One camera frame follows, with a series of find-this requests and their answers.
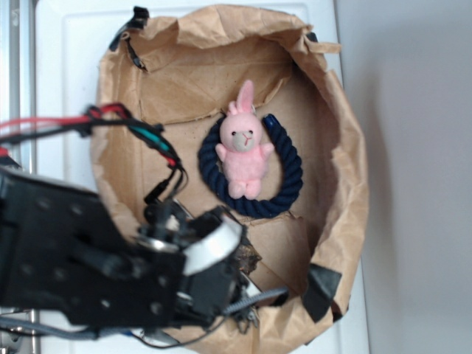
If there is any brown paper bag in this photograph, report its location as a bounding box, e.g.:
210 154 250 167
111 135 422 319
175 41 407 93
98 4 368 353

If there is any brown rough rock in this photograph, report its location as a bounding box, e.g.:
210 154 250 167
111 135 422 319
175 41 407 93
235 237 262 275

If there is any pink plush bunny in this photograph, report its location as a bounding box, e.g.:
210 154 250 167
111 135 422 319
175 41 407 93
215 80 274 200

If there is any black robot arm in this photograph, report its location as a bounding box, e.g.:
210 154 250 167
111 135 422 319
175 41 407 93
1 167 251 329

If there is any aluminium frame rail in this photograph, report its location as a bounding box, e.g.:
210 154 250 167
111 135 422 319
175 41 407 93
1 0 41 353

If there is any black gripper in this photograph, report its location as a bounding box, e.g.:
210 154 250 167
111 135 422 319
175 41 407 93
66 198 259 333

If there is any red and black cable bundle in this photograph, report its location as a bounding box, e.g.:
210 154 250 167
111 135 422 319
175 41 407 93
0 103 190 207

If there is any dark blue rope ring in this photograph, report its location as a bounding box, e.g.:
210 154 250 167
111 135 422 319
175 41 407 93
197 113 304 218

